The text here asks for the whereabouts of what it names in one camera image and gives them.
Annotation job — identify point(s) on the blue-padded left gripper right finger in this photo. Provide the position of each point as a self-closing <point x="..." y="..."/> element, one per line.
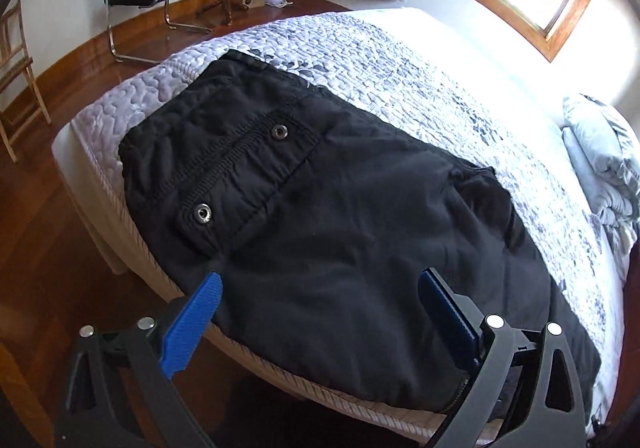
<point x="546" y="409"/>

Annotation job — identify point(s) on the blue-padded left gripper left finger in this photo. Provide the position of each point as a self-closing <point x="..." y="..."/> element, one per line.
<point x="95" y="409"/>

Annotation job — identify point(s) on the black padded pants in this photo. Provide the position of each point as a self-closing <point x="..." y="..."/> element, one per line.
<point x="320" y="217"/>

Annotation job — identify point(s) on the folded grey duvet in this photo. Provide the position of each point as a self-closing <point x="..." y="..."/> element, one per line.
<point x="604" y="152"/>

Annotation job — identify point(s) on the light wooden chair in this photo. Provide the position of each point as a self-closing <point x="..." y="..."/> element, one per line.
<point x="17" y="64"/>

